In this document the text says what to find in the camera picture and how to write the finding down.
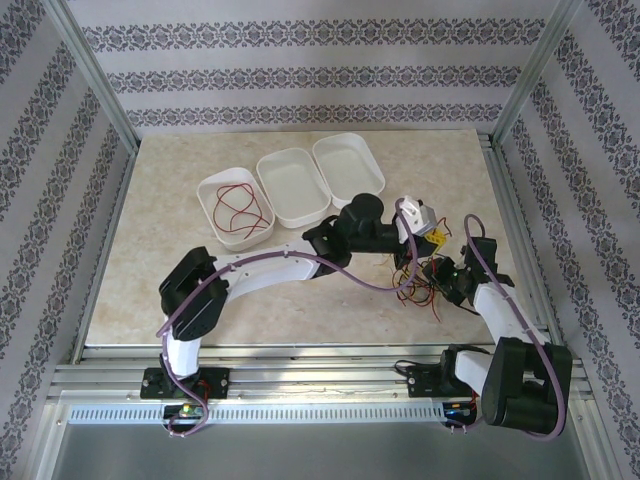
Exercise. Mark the grey metal panel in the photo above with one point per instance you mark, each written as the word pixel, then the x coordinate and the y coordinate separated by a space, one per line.
pixel 320 455

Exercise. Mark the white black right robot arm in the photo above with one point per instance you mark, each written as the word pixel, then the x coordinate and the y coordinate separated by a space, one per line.
pixel 495 310

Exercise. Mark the white plastic tray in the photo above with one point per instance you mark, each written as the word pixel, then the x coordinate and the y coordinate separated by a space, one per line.
pixel 210 200
pixel 300 190
pixel 345 165

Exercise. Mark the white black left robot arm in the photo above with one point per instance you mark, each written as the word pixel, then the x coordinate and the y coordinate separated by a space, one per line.
pixel 270 267

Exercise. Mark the small circuit board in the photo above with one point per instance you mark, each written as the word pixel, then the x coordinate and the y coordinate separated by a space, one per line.
pixel 460 409
pixel 186 411

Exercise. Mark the aluminium side rail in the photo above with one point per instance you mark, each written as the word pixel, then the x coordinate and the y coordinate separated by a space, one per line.
pixel 104 250
pixel 511 210

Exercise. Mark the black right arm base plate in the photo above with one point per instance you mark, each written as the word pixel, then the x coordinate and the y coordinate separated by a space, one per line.
pixel 422 382

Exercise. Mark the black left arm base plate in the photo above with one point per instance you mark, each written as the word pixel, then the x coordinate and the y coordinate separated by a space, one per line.
pixel 215 382

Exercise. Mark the aluminium corner post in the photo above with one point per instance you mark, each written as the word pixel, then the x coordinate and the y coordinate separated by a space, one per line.
pixel 535 75
pixel 97 75

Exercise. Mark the aluminium rail frame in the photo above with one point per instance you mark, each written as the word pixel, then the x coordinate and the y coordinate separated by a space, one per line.
pixel 320 380

